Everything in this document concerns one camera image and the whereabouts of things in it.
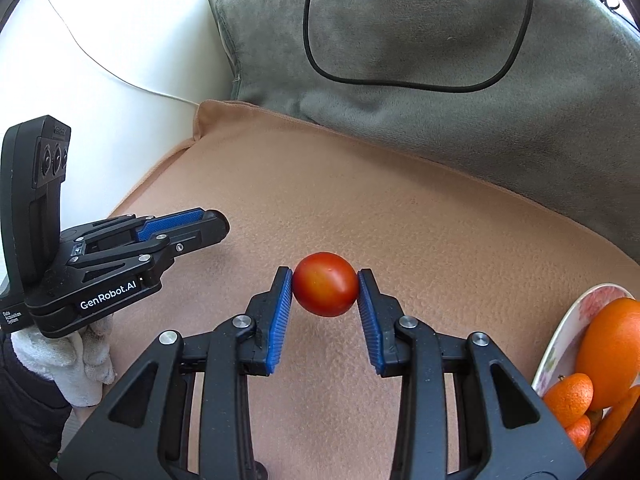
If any small mandarin with stem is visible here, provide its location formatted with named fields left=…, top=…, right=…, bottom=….
left=542, top=373, right=593, bottom=428

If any large speckled orange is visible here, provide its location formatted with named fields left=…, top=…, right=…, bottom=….
left=586, top=385, right=640, bottom=466

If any large cherry tomato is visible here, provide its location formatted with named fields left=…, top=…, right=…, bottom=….
left=292, top=252, right=359, bottom=318

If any smooth bright orange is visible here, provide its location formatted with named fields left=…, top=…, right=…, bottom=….
left=575, top=298, right=639, bottom=411

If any left white gloved hand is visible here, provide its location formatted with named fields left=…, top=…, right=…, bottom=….
left=11, top=314, right=115, bottom=408

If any floral white ceramic bowl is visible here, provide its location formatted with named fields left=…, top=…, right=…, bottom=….
left=532, top=283, right=634, bottom=396

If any peach fleece table cloth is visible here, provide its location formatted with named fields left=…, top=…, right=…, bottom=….
left=64, top=98, right=640, bottom=480

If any grey fleece blanket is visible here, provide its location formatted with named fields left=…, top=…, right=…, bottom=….
left=215, top=0, right=639, bottom=257

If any black camera module left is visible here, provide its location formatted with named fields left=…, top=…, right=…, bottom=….
left=1, top=115, right=70, bottom=334

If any white cable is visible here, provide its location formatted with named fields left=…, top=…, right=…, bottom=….
left=38, top=0, right=202, bottom=109

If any black cable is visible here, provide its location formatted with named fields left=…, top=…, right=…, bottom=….
left=302, top=0, right=535, bottom=94

